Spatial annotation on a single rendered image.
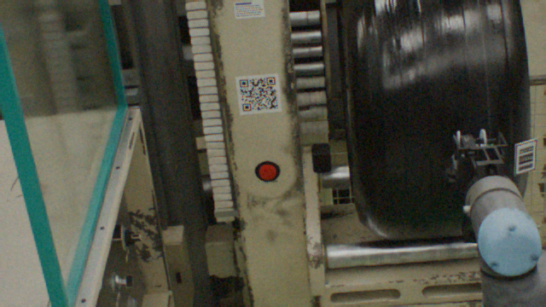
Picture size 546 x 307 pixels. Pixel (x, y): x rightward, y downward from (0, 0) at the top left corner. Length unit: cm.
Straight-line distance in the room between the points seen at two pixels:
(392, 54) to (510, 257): 44
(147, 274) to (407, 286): 48
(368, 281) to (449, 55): 49
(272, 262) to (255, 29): 49
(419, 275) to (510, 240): 62
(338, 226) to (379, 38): 63
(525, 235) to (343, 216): 93
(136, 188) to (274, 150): 27
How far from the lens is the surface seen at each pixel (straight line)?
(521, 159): 171
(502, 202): 138
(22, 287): 135
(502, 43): 167
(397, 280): 192
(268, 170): 188
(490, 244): 133
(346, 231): 216
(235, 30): 176
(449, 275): 193
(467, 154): 151
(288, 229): 196
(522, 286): 140
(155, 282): 188
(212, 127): 186
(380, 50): 165
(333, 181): 214
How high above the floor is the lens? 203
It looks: 30 degrees down
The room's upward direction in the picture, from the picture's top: 6 degrees counter-clockwise
